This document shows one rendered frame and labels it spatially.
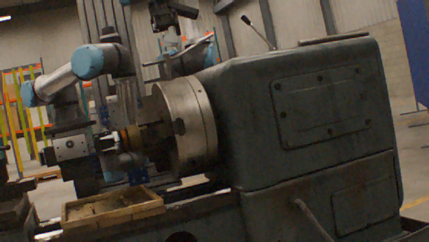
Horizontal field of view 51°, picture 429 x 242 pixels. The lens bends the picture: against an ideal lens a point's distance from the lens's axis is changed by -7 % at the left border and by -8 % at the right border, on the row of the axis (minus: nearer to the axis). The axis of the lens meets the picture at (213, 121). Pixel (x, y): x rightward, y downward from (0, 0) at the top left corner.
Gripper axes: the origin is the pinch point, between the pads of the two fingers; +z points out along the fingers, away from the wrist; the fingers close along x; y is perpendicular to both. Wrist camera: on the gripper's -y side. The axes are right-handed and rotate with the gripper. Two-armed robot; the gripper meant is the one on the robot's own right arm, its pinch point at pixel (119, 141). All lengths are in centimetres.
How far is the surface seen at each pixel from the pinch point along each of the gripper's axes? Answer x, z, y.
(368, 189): -32, 17, -73
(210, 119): 1.2, 12.1, -26.3
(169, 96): 10.0, 8.7, -16.6
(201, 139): -4.1, 11.8, -22.7
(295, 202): -28, 20, -44
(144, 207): -18.7, 14.8, -1.6
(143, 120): 4.5, -4.2, -9.5
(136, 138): -0.4, 1.0, -5.5
